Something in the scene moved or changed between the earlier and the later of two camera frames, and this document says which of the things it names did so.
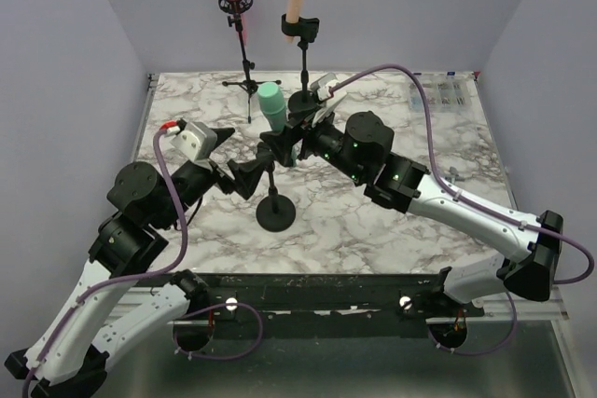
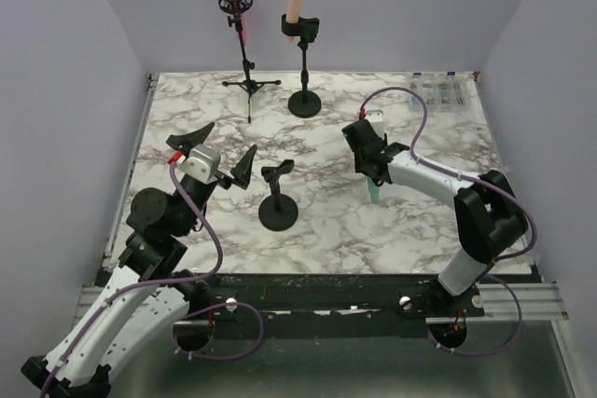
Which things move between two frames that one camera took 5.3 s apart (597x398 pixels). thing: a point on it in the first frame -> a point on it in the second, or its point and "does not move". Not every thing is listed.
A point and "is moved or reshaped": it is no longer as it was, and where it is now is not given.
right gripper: [282, 142] -> [357, 163]
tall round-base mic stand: [306, 29] does not move
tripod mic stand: [238, 7] does not move
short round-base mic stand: [275, 212] does not move
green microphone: [273, 104] is moved or reshaped
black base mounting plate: [329, 305] does not move
